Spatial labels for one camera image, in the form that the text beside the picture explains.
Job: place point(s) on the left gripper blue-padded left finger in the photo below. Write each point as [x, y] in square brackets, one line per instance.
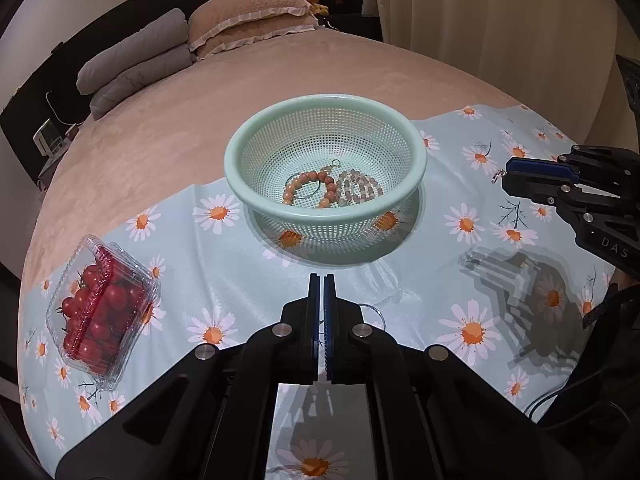
[285, 352]

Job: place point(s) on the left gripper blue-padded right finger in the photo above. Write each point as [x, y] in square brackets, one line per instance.
[358, 353]

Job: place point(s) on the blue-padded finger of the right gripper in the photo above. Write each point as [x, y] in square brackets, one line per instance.
[539, 189]
[541, 168]

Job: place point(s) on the silver hoop rings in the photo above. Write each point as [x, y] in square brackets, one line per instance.
[372, 312]

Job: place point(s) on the silver oval pendant charm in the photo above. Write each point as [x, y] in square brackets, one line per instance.
[497, 176]

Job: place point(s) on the light blue daisy cloth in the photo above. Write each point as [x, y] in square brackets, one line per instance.
[498, 280]

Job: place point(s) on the cream curtain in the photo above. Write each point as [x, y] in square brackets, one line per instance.
[554, 56]

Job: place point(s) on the mint green plastic colander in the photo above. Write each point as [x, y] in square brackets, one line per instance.
[327, 166]

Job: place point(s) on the clear box of cherry tomatoes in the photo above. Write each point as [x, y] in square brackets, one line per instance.
[96, 313]

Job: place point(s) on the beige bed blanket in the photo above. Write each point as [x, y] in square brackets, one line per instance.
[173, 134]

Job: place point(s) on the small brown teddy bear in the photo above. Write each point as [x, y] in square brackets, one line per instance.
[316, 8]

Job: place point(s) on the lower grey folded pillow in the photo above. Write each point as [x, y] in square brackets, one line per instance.
[139, 76]

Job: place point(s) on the grey folded pillow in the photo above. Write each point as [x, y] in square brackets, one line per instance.
[139, 76]
[166, 32]

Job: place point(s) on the white bedside device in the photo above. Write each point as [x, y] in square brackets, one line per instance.
[49, 140]

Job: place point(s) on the lower beige ruffled pillow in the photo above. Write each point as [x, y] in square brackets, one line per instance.
[251, 32]

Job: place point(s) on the beige ruffled pillow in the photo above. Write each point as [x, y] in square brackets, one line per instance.
[215, 16]
[251, 32]

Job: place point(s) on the upper grey folded pillow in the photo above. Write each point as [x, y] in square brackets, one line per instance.
[166, 32]

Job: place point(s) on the black headboard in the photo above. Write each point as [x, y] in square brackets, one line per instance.
[50, 91]

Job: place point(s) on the upper beige ruffled pillow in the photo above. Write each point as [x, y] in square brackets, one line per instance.
[215, 16]

